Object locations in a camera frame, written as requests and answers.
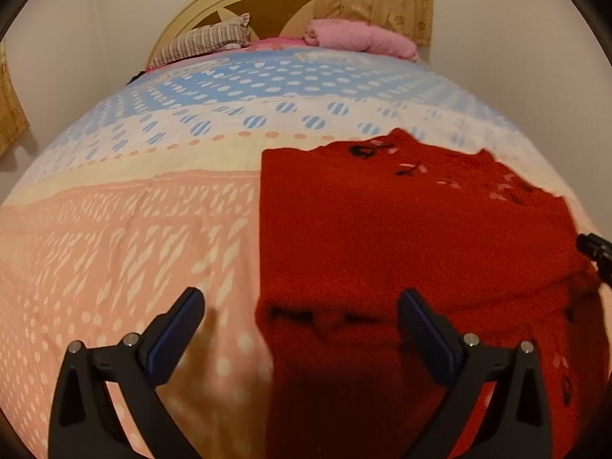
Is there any pink pillow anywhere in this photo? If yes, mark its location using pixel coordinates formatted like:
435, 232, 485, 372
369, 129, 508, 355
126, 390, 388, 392
303, 19, 420, 63

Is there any cream wooden headboard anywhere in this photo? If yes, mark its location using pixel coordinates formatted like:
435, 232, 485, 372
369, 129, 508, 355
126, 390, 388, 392
146, 0, 321, 70

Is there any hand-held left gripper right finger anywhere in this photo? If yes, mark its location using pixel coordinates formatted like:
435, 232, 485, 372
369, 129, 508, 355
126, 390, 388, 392
398, 289, 555, 459

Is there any red knit sweater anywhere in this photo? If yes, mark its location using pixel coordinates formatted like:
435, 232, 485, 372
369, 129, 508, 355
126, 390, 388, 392
253, 128, 610, 459

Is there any polka dot bedspread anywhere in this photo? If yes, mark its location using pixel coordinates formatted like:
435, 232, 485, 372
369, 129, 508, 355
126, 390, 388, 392
0, 45, 612, 459

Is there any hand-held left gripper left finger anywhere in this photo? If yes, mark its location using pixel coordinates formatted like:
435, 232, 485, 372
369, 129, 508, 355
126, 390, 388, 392
48, 287, 206, 459

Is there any pink bed sheet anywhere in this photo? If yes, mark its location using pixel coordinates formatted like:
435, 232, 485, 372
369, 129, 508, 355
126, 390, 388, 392
143, 36, 309, 73

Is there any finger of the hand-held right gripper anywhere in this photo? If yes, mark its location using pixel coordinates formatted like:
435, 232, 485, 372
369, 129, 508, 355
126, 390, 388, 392
576, 232, 612, 290

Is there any beige floral curtain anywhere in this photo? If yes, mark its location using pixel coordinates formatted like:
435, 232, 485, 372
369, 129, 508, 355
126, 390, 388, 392
0, 43, 30, 156
313, 0, 435, 47

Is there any striped pillow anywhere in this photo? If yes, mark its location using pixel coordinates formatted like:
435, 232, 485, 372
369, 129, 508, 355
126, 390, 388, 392
148, 13, 252, 68

